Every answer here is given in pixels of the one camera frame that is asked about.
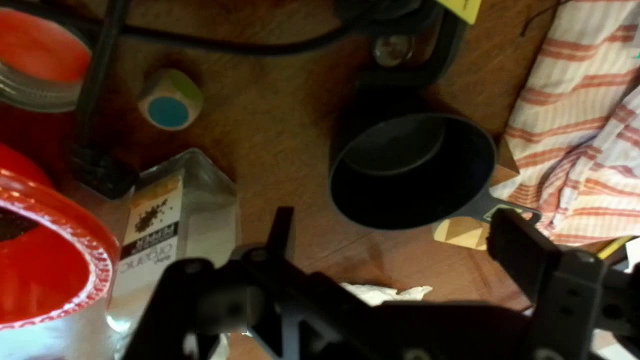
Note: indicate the red striped cloth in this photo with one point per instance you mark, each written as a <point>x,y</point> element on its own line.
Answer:
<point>581,120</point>

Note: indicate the orange red bowl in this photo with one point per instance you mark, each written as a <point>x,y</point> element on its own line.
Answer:
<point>46,266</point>

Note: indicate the cream cylinder teal cap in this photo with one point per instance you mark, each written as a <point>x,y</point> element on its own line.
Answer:
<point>170,101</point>

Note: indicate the orange lidded jar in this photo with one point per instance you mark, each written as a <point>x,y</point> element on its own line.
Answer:
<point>40,60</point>

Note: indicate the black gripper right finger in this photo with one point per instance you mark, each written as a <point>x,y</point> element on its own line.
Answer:
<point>522,257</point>

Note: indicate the black device yellow label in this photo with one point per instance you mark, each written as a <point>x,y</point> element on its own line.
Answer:
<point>460,11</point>

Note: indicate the small wooden block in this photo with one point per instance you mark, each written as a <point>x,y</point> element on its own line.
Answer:
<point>460,235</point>
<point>504,162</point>

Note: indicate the glass pepper shaker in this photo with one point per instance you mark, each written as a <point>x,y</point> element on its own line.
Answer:
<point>172,240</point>

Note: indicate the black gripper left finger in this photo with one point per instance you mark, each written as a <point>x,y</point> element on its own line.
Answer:
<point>281,230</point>

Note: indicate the yellow pencil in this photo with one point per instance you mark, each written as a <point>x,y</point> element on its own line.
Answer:
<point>613,248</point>

